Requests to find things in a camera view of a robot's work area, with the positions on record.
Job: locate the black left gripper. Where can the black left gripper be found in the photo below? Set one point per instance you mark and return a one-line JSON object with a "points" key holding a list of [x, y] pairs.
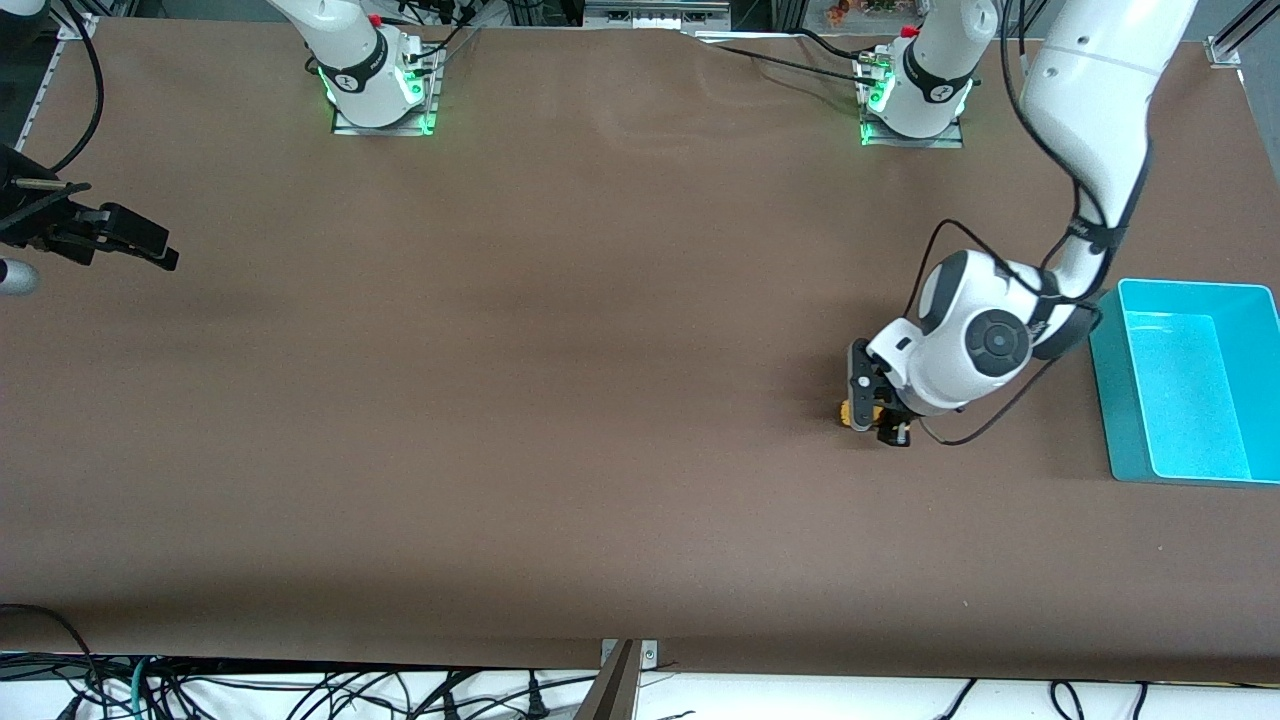
{"points": [[893, 424]]}

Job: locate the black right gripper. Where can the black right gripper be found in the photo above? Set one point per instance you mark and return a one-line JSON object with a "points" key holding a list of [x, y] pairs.
{"points": [[30, 222]]}

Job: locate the yellow beetle toy car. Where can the yellow beetle toy car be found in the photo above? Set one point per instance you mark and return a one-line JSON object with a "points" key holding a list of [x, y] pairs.
{"points": [[858, 415]]}

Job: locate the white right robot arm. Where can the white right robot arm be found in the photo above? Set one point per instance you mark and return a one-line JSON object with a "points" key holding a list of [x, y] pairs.
{"points": [[360, 60]]}

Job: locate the teal plastic bin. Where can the teal plastic bin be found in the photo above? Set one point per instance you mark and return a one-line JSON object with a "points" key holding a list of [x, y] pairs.
{"points": [[1180, 400]]}

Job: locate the brown table mat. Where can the brown table mat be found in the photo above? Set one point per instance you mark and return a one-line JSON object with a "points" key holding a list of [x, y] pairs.
{"points": [[500, 400]]}

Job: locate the grey control box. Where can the grey control box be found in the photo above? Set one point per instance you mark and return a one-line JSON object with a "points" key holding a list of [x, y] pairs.
{"points": [[655, 12]]}

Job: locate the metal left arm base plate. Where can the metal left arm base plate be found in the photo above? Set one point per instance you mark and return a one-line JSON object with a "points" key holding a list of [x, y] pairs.
{"points": [[915, 142]]}

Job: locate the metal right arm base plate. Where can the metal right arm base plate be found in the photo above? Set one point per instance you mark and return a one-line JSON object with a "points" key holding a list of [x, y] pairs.
{"points": [[430, 100]]}

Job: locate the small metal table bracket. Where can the small metal table bracket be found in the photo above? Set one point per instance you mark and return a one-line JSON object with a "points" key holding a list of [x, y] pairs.
{"points": [[650, 654]]}

